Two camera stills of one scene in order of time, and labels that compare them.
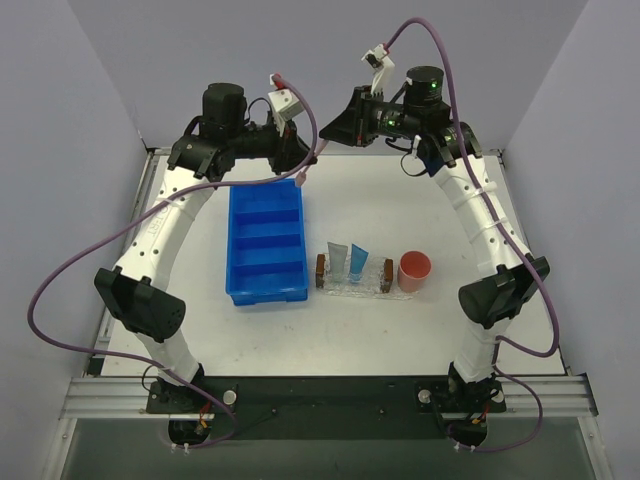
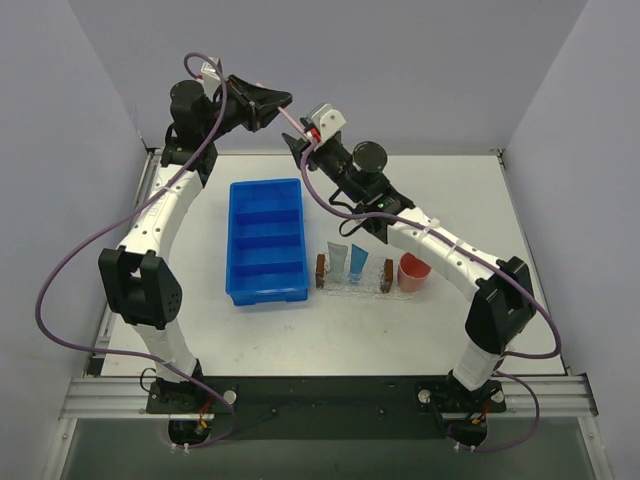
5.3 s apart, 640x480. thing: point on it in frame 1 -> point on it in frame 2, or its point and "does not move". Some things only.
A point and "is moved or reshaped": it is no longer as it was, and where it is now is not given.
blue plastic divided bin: (267, 251) does not move
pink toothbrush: (301, 177) is moved or reshaped
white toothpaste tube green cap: (337, 256) does not move
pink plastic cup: (414, 267) does not move
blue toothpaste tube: (357, 263) does not move
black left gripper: (285, 150) -> (250, 107)
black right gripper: (360, 118) -> (310, 147)
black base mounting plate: (329, 408) does not move
